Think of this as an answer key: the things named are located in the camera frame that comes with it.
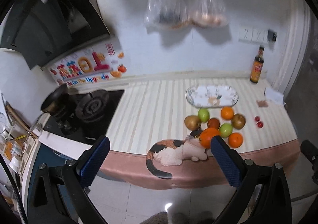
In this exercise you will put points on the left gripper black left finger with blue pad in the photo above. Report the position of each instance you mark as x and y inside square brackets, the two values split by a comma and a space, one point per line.
[93, 159]

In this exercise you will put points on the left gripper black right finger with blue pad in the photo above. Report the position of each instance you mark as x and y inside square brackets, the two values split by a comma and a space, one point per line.
[273, 204]

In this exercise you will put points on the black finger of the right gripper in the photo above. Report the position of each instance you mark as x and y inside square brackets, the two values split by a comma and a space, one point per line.
[311, 153]

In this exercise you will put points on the small orange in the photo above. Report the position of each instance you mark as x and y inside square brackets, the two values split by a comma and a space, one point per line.
[235, 140]
[227, 113]

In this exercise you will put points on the brown pear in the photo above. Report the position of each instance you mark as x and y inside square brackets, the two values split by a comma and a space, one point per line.
[192, 122]
[238, 121]

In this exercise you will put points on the green apple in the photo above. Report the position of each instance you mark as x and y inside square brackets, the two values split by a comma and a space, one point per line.
[203, 115]
[225, 130]

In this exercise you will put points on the large orange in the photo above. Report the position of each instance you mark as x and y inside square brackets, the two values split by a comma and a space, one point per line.
[206, 136]

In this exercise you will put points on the dark red orange fruit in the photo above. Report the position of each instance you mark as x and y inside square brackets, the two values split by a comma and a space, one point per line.
[213, 123]

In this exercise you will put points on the blue kitchen cabinet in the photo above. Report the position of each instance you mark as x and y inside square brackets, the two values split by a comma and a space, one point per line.
[49, 176]

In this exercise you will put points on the white crumpled paper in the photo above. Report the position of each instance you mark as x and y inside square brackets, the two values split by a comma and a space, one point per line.
[274, 96]

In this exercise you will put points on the small brown square coaster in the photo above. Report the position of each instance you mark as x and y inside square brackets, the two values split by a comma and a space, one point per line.
[262, 104]

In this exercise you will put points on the black gas stove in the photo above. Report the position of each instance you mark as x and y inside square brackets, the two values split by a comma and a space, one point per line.
[87, 117]

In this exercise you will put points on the dark soy sauce bottle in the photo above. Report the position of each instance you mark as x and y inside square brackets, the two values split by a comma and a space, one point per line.
[257, 66]

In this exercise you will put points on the small black frying pan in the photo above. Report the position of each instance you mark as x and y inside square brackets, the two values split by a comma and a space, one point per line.
[52, 105]

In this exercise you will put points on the striped cat table mat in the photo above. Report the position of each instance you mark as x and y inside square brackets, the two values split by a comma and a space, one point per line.
[161, 131]

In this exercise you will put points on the black plug adapter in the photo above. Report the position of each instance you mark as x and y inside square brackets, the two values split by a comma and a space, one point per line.
[271, 36]

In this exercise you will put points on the floral glass oval plate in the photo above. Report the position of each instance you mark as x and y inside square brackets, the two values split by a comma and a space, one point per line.
[211, 96]

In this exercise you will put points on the clear plastic bag with eggs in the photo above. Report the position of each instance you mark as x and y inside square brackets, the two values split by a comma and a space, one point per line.
[207, 13]

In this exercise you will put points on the black range hood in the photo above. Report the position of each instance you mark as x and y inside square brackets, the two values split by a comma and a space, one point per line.
[45, 30]

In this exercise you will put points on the clear plastic bag dark contents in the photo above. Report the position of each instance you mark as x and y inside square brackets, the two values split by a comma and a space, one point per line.
[166, 14]

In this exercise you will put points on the white wall socket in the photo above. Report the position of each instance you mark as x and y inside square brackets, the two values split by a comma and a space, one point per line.
[245, 33]
[260, 36]

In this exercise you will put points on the colourful wall sticker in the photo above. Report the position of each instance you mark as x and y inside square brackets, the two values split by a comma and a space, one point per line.
[98, 63]

